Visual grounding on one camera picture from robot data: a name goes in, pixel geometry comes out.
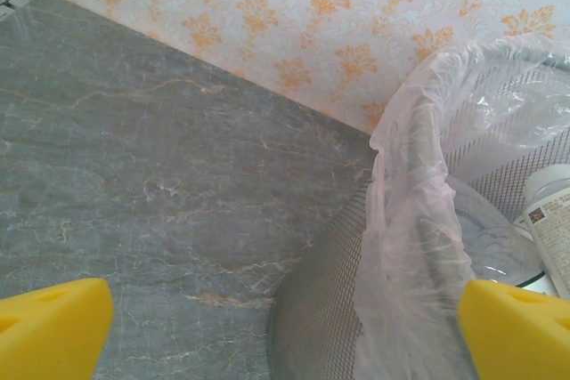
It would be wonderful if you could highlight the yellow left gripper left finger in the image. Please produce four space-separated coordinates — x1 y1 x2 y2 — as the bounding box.
0 277 116 380

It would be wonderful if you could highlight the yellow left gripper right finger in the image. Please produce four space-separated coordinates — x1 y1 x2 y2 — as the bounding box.
457 279 570 380

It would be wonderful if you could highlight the clear plastic bottle printed label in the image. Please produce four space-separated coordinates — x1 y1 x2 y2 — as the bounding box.
511 164 570 301

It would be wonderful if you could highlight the translucent plastic bin liner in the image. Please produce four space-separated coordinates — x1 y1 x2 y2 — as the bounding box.
358 35 570 380

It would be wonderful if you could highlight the grey metal mesh bin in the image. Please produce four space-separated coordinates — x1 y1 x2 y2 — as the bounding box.
265 36 570 380

